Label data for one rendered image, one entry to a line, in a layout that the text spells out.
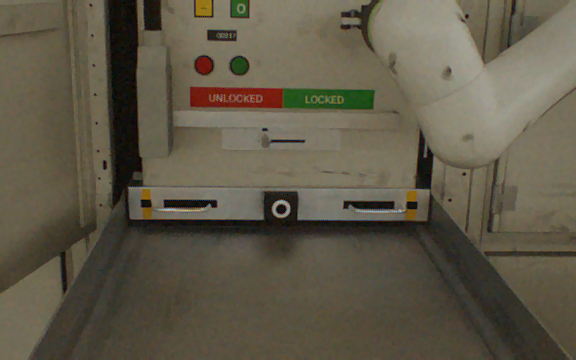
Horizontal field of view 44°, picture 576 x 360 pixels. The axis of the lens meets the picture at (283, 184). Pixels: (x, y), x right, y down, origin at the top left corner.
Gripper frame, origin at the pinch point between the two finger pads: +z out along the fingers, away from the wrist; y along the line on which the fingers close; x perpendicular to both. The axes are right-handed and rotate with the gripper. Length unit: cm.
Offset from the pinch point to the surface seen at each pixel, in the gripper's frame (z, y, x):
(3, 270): -18, -57, -37
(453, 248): -13.1, 13.5, -35.7
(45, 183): -5, -53, -27
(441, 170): 4.4, 15.6, -27.4
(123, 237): -3, -41, -38
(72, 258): 5, -52, -45
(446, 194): 3.9, 16.8, -31.8
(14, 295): 2, -62, -51
